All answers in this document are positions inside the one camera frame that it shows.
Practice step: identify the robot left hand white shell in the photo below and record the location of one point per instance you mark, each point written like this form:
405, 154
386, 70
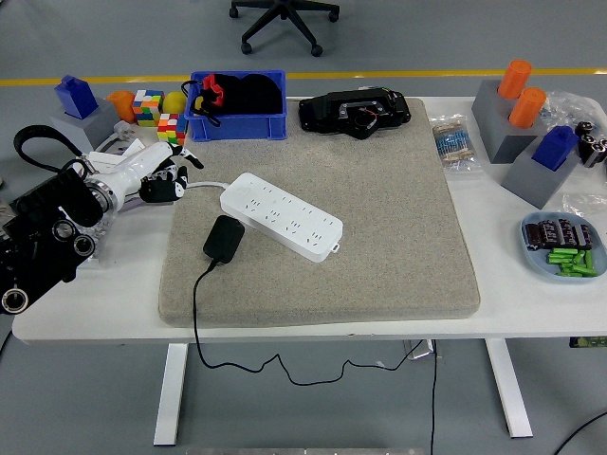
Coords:
137, 166

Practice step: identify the white power strip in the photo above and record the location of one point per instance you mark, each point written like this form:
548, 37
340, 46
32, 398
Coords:
284, 213

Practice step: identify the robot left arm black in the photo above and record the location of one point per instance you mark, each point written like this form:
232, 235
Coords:
42, 213

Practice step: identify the green circuit board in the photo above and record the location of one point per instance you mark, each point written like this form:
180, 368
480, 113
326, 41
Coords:
590, 342

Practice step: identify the small rubik's cube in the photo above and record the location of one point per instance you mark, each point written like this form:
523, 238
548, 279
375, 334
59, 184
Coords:
171, 129

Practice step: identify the large rubik's cube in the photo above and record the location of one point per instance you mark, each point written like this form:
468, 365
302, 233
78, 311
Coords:
148, 109

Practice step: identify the orange plastic cylinder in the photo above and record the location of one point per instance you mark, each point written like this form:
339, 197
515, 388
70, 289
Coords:
124, 106
514, 78
526, 109

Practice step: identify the grey single-slot block holder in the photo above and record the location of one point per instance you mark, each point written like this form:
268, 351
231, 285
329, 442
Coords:
80, 130
531, 185

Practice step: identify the yellow ball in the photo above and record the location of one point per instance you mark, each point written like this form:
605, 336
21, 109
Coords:
173, 102

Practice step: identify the blue house-shaped block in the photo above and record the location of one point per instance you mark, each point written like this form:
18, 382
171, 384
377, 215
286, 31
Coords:
76, 97
555, 147

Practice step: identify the blue plastic bin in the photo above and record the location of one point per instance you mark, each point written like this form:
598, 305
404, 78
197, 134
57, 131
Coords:
237, 128

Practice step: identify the black pouch with red trim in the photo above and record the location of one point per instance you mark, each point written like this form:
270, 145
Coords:
213, 90

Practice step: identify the black fabric pouch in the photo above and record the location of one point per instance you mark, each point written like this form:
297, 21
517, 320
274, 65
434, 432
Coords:
251, 95

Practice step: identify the black electronic device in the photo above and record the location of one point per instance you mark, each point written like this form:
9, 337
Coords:
327, 111

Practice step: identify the black office chair base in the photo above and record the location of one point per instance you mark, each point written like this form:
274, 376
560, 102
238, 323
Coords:
284, 14

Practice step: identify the white table leg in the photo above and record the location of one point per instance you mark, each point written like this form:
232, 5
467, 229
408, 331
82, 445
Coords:
171, 393
509, 388

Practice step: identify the grey-brown mat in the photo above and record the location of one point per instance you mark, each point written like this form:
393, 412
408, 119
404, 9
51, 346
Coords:
379, 213

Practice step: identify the clear bag of resistors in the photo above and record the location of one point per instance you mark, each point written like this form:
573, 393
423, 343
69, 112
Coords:
455, 142

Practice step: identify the grey two-hole block holder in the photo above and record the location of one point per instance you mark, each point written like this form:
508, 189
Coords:
498, 137

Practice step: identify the black electrolytic capacitor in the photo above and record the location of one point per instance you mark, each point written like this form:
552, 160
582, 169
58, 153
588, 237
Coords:
532, 237
549, 233
584, 236
566, 233

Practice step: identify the blue-grey plate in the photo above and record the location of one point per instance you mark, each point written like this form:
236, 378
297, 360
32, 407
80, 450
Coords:
533, 265

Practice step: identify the green battery cell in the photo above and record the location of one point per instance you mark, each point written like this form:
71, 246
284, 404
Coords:
589, 260
562, 252
576, 271
578, 258
559, 259

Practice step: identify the clear plastic bag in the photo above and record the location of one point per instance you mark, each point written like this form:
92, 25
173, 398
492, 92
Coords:
588, 204
569, 106

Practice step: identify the black cylinder silver cap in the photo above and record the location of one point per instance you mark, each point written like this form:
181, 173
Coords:
602, 149
590, 147
584, 129

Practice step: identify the white switch panel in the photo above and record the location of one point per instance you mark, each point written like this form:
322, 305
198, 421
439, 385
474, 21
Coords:
136, 147

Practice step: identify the silver bracket under table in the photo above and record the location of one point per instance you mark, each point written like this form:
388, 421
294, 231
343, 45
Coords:
422, 350

